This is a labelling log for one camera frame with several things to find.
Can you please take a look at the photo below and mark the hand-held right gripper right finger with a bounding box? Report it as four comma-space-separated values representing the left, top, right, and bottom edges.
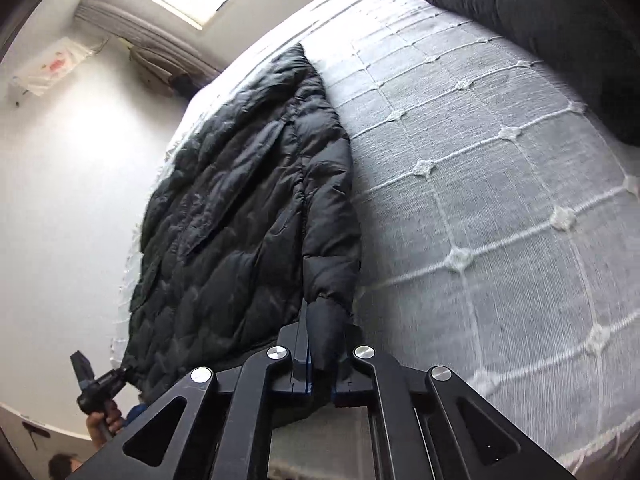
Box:
330, 325, 576, 480

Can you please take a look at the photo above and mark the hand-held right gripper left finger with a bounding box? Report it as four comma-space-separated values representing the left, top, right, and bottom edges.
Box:
75, 322, 313, 480

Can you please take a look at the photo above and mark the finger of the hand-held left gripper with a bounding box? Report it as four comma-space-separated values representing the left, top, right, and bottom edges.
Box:
96, 367, 130, 390

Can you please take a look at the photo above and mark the black quilted puffer jacket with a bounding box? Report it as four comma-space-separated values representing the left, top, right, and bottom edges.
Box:
119, 42, 363, 406

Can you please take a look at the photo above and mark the person's left hand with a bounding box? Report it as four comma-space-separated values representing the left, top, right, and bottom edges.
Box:
85, 400, 124, 443

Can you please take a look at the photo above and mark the person's head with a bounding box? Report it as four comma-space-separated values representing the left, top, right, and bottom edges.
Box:
48, 452, 83, 480

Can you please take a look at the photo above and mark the bed with grey cover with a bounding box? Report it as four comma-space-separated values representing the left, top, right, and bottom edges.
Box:
112, 0, 640, 468

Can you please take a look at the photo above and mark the olive hanging garment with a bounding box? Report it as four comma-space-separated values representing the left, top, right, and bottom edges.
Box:
129, 47, 198, 98

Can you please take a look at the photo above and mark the white paper with red print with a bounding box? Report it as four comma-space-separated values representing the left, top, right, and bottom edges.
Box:
9, 37, 98, 97

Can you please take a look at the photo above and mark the grey patterned curtain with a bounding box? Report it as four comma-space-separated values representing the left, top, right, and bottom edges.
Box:
75, 0, 226, 78

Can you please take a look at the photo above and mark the black garment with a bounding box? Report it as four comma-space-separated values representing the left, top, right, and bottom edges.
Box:
416, 0, 640, 146

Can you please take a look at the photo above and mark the dark wall fixture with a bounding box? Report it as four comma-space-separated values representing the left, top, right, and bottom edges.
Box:
22, 422, 51, 453

